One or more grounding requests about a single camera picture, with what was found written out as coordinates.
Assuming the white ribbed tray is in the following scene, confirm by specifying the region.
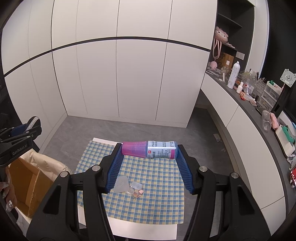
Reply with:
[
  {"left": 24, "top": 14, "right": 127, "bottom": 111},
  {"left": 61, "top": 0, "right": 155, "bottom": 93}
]
[{"left": 275, "top": 125, "right": 295, "bottom": 157}]

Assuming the white table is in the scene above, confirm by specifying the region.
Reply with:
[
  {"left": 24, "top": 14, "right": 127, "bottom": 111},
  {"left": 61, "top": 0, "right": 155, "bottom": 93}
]
[{"left": 76, "top": 137, "right": 185, "bottom": 239}]

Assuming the purple and blue small bottle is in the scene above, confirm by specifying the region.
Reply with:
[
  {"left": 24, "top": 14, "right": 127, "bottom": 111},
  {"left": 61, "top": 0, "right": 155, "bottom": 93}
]
[{"left": 122, "top": 140, "right": 178, "bottom": 160}]

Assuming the white spray bottle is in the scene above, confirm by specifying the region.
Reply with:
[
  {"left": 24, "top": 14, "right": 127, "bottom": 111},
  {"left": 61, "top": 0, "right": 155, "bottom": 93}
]
[{"left": 227, "top": 61, "right": 241, "bottom": 89}]

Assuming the clear bottle with pink cap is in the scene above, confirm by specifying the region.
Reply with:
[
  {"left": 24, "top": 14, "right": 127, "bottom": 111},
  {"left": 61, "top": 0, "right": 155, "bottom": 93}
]
[{"left": 129, "top": 188, "right": 144, "bottom": 200}]

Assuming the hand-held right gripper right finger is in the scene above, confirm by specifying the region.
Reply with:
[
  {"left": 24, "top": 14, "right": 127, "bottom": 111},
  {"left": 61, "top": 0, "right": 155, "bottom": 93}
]
[{"left": 177, "top": 144, "right": 271, "bottom": 241}]

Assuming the white counter cabinet dark top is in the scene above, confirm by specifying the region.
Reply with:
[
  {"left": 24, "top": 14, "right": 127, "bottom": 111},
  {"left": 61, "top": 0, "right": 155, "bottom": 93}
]
[{"left": 200, "top": 70, "right": 296, "bottom": 209}]

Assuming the dark wall shelf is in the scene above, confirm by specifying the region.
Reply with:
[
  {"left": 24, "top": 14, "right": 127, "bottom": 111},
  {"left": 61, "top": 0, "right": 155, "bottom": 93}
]
[{"left": 216, "top": 0, "right": 255, "bottom": 70}]

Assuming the grey metal mounting plate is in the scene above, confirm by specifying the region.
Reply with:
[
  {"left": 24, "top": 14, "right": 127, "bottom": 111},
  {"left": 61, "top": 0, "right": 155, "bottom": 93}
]
[{"left": 280, "top": 69, "right": 296, "bottom": 87}]

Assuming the small brown cardboard box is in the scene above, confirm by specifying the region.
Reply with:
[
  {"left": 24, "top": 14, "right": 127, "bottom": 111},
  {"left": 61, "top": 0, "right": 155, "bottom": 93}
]
[{"left": 217, "top": 52, "right": 234, "bottom": 69}]

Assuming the clear drawer organizer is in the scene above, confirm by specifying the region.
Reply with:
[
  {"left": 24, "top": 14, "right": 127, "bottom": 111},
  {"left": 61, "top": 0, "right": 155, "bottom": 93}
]
[{"left": 260, "top": 81, "right": 284, "bottom": 109}]

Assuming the blue yellow checkered tablecloth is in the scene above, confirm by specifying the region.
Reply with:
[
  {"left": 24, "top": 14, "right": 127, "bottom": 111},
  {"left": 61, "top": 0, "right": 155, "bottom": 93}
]
[{"left": 75, "top": 140, "right": 185, "bottom": 225}]

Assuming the pink plush bag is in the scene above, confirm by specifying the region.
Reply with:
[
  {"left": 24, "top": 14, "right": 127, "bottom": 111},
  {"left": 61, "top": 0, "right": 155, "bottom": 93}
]
[{"left": 213, "top": 26, "right": 229, "bottom": 61}]

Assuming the clear plastic bottle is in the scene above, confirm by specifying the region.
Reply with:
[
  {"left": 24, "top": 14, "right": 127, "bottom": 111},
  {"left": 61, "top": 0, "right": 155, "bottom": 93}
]
[{"left": 261, "top": 110, "right": 271, "bottom": 132}]

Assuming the person's left hand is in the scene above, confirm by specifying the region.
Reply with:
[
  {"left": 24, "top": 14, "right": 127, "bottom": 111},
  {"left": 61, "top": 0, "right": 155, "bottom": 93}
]
[{"left": 0, "top": 166, "right": 18, "bottom": 212}]

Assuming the large cardboard box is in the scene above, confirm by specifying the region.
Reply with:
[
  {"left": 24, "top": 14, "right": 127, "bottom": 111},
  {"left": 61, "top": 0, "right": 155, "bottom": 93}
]
[{"left": 8, "top": 157, "right": 58, "bottom": 218}]

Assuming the cream padded chair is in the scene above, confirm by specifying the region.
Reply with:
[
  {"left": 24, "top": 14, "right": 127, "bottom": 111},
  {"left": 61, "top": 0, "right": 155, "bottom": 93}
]
[{"left": 20, "top": 151, "right": 71, "bottom": 186}]

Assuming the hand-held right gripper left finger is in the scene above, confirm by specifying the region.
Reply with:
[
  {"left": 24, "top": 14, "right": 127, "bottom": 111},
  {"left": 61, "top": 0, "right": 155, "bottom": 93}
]
[{"left": 26, "top": 142, "right": 124, "bottom": 241}]

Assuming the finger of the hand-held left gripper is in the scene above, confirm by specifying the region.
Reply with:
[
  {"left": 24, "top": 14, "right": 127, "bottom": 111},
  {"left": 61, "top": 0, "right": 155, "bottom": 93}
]
[
  {"left": 0, "top": 127, "right": 43, "bottom": 146},
  {"left": 10, "top": 116, "right": 41, "bottom": 137}
]

